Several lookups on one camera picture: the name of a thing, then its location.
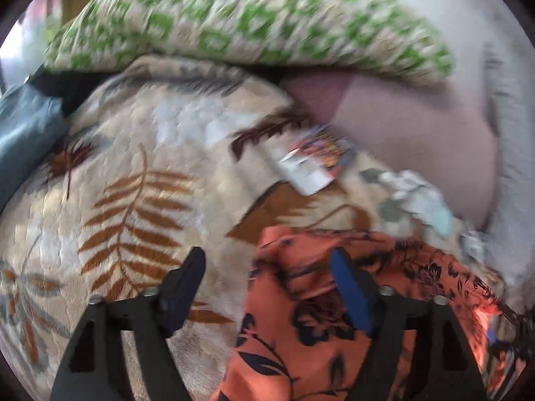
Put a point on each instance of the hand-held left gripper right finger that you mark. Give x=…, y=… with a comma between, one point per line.
x=350, y=293

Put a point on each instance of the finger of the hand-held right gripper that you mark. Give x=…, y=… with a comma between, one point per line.
x=492, y=337

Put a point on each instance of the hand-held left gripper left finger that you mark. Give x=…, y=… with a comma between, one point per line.
x=186, y=292

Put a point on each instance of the orange black floral garment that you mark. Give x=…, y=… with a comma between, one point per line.
x=301, y=267

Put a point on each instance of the white glove with teal cuff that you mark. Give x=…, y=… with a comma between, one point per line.
x=411, y=200

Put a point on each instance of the colourful printed packet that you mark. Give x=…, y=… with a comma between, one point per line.
x=317, y=154

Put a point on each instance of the beige leaf-print blanket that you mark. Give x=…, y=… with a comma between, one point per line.
x=146, y=154

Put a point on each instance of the pink bed sheet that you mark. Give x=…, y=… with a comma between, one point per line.
x=418, y=142

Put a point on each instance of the grey pillow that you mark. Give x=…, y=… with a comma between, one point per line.
x=510, y=133

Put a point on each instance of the blue-grey cloth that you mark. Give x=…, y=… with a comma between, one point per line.
x=25, y=133

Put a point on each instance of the green checkered pillow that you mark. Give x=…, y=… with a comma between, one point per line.
x=250, y=16

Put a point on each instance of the window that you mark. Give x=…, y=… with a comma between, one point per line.
x=21, y=50

